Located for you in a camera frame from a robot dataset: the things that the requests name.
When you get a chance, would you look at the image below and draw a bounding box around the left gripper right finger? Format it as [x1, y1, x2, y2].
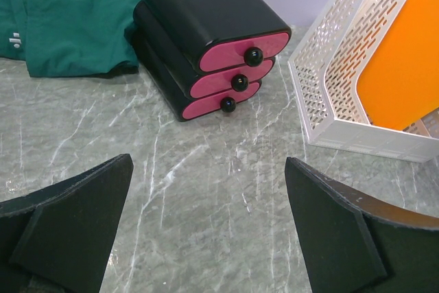
[285, 157, 438, 292]

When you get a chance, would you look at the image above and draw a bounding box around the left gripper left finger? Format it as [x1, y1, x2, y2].
[1, 154, 134, 292]

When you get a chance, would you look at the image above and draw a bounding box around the orange folder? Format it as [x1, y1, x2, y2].
[357, 0, 438, 130]

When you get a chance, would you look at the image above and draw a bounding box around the pink bottom drawer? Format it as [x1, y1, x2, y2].
[181, 80, 261, 120]

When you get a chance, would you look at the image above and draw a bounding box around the pink drawer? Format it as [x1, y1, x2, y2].
[181, 80, 261, 120]
[189, 58, 276, 99]
[199, 32, 290, 72]

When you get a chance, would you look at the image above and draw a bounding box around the pink top drawer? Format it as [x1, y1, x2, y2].
[199, 32, 290, 72]

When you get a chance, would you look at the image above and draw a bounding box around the black drawer organizer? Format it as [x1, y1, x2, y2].
[131, 0, 292, 121]

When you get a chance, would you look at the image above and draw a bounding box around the white file rack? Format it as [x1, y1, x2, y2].
[288, 0, 438, 163]

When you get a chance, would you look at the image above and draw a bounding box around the green cloth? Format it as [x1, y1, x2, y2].
[1, 0, 139, 78]

